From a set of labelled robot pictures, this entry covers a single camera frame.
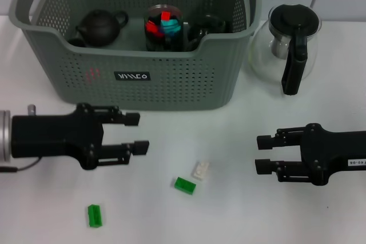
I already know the dark clay teapot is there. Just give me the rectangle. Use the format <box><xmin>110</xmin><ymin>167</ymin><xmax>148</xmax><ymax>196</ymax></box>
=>
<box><xmin>74</xmin><ymin>9</ymin><xmax>129</xmax><ymax>47</ymax></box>

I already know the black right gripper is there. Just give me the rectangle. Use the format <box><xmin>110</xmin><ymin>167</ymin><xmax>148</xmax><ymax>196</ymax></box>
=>
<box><xmin>254</xmin><ymin>123</ymin><xmax>366</xmax><ymax>186</ymax></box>

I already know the teal square block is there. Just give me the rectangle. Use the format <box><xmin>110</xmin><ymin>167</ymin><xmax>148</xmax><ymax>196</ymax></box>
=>
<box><xmin>160</xmin><ymin>18</ymin><xmax>183</xmax><ymax>35</ymax></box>

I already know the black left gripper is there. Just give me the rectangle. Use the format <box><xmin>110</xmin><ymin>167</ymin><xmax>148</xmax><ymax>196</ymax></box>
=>
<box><xmin>11</xmin><ymin>102</ymin><xmax>150</xmax><ymax>170</ymax></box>

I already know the grey perforated plastic storage bin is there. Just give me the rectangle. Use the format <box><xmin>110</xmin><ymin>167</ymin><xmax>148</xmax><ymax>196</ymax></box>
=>
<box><xmin>8</xmin><ymin>0</ymin><xmax>263</xmax><ymax>112</ymax></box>

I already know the glass carafe with black handle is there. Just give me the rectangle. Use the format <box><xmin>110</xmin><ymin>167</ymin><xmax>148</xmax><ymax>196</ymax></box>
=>
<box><xmin>248</xmin><ymin>3</ymin><xmax>323</xmax><ymax>96</ymax></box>

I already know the green rectangular block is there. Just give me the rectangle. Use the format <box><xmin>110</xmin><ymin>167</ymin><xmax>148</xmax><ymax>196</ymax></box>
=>
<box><xmin>87</xmin><ymin>203</ymin><xmax>104</xmax><ymax>229</ymax></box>
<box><xmin>174</xmin><ymin>177</ymin><xmax>197</xmax><ymax>195</ymax></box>

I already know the white two-stud block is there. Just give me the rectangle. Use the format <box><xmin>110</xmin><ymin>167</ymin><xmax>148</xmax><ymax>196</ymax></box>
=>
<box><xmin>190</xmin><ymin>161</ymin><xmax>210</xmax><ymax>181</ymax></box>

